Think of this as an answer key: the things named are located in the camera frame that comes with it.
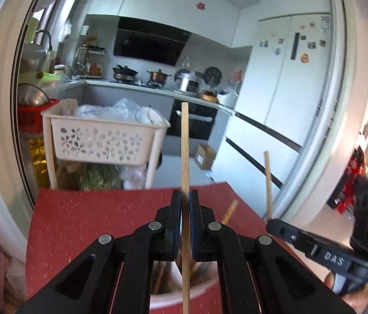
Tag black wok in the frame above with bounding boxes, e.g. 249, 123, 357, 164
112, 65, 138, 83

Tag white small appliance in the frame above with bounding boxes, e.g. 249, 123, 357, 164
217, 91, 239, 109

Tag spice rack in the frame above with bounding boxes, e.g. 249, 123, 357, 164
72, 46, 106, 79

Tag yellow gold package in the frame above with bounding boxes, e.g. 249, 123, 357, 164
29, 137, 50, 189

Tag person right hand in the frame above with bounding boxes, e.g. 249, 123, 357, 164
341, 285, 368, 313

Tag brass cooking pot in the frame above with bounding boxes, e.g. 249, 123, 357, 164
147, 70, 170, 87

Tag black round trivet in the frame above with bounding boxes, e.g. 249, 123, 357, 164
203, 67, 222, 87

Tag white refrigerator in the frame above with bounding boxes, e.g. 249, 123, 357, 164
211, 14, 330, 216

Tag black range hood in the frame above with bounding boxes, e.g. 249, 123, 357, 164
113, 17, 192, 66

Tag orange patterned chopstick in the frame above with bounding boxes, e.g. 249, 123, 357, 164
221, 199, 239, 225

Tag silver rice cooker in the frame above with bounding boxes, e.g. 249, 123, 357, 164
174, 69, 201, 95

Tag plain wooden chopstick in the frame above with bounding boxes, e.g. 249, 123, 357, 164
180, 102, 191, 314
263, 151, 273, 220

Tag built-in black oven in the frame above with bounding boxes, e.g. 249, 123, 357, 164
167, 99, 217, 140

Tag green vegetables bunch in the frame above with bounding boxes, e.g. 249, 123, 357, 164
78, 163, 122, 191

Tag white upper cabinets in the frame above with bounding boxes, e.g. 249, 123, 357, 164
87, 0, 240, 48

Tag kitchen faucet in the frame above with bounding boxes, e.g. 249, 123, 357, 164
34, 28, 54, 53

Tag pink utensil holder caddy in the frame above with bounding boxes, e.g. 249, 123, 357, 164
149, 261, 224, 314

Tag cardboard box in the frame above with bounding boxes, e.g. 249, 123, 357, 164
195, 144, 217, 170

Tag red plastic basket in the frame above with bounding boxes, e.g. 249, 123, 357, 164
18, 99, 59, 134

